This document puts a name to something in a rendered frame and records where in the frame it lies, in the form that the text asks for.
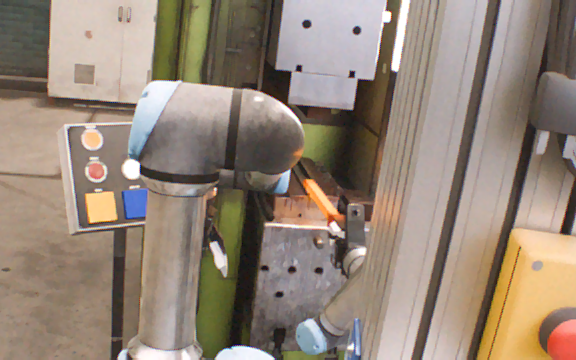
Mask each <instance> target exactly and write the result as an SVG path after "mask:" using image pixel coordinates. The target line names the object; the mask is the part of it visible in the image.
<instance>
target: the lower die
mask: <svg viewBox="0 0 576 360"><path fill-rule="evenodd" d="M299 161H300V162H301V164H302V165H304V167H305V169H306V170H307V173H308V174H309V176H310V177H311V179H313V181H314V182H315V183H316V184H318V187H319V188H320V189H321V191H322V192H323V193H324V195H325V196H326V197H327V198H328V201H329V202H330V203H332V205H333V206H334V207H335V208H336V210H337V206H338V200H339V197H338V195H337V194H336V192H335V191H334V190H333V192H330V190H332V187H330V186H329V188H327V184H328V182H327V180H326V182H324V180H325V177H323V179H322V178H321V176H322V175H323V174H322V173H320V174H318V173H319V170H320V169H319V168H318V169H316V170H315V167H316V165H315V164H314V166H312V165H313V163H314V162H313V161H312V158H309V157H300V158H299ZM269 203H270V205H271V208H272V210H273V214H274V217H283V218H302V219H323V220H327V219H326V217H325V216H324V214H323V213H322V210H321V209H320V208H319V206H318V205H316V203H315V202H314V200H313V199H312V197H310V192H309V190H308V188H307V187H306V184H305V182H304V181H302V179H301V177H300V176H299V174H298V171H297V170H296V168H295V166H294V167H293V168H292V169H291V170H289V181H288V187H287V190H286V192H285V193H282V194H280V193H273V194H269ZM299 214H301V217H299V216H298V215H299Z"/></svg>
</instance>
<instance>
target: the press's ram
mask: <svg viewBox="0 0 576 360"><path fill-rule="evenodd" d="M385 3H386V0H272V2H271V11H270V19H269V29H268V37H267V46H266V56H265V59H266V60H267V62H268V63H269V64H270V65H271V66H272V67H273V68H274V70H278V71H288V72H296V69H297V70H298V71H300V72H301V73H309V74H319V75H329V76H340V77H348V76H349V75H350V76H352V77H354V78H360V79H365V80H371V81H373V80H374V75H375V69H376V63H377V58H378V51H379V45H380V39H381V33H382V27H383V24H382V21H389V20H390V14H391V12H385V11H384V9H385Z"/></svg>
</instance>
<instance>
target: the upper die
mask: <svg viewBox="0 0 576 360"><path fill-rule="evenodd" d="M268 80H269V81H270V83H271V84H272V85H273V87H274V88H275V90H277V91H278V92H279V93H280V95H281V96H282V97H283V98H284V99H285V101H286V103H287V104H293V105H303V106H315V107H327V108H338V109H350V110H353V107H354V101H355V94H356V88H357V82H358V78H354V77H352V76H350V75H349V76H348V77H340V76H329V75H319V74H309V73H301V72H300V71H298V70H297V69H296V72H288V71H278V70H274V68H273V67H272V66H271V65H270V64H269V71H268Z"/></svg>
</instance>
